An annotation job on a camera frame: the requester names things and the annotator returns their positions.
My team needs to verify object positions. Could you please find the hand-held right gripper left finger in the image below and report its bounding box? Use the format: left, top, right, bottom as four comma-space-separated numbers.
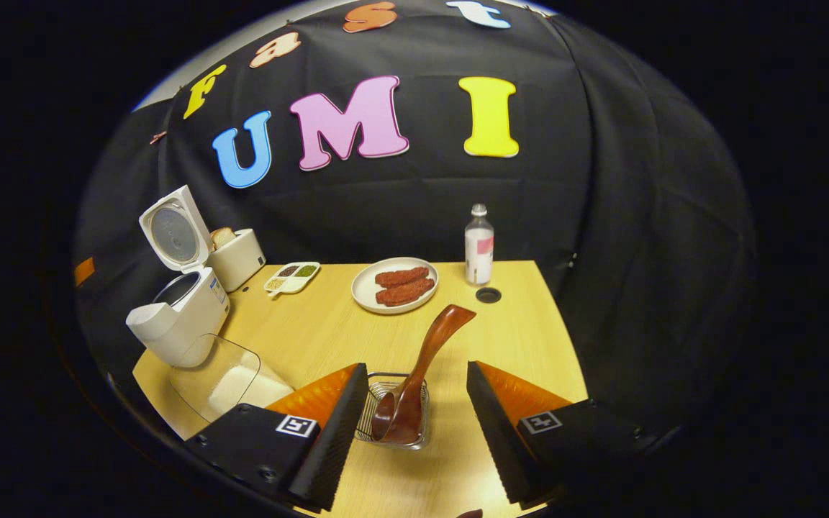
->
186, 362, 370, 513

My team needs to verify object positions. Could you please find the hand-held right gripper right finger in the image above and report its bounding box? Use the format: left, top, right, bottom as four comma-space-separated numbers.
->
466, 360, 667, 508

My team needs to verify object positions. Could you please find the wire chopstick holder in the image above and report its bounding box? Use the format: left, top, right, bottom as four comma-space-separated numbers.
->
354, 372, 431, 450

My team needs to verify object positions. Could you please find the brown wooden spoon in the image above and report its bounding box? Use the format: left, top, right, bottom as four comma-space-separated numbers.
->
371, 304, 477, 445

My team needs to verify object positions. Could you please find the white rice cooker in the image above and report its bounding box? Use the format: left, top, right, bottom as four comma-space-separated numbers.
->
125, 185, 231, 369

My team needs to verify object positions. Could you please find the clear plastic rice container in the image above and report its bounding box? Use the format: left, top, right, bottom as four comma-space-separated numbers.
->
170, 333, 295, 424

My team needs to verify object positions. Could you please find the white toaster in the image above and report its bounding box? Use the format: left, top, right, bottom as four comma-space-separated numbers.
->
206, 228, 267, 293

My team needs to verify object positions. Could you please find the white round plate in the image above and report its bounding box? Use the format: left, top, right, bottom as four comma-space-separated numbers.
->
351, 257, 440, 315

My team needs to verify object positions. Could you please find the white divided dish of beans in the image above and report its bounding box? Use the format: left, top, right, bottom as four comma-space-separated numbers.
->
264, 262, 321, 298

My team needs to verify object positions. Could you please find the red sausage piece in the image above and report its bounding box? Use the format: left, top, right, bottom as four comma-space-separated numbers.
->
374, 266, 431, 288
376, 278, 436, 306

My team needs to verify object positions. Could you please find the clear bottle with pink label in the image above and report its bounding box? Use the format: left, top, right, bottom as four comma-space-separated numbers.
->
464, 204, 495, 286

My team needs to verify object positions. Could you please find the black backdrop cloth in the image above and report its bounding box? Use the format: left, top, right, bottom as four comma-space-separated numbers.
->
73, 0, 757, 447

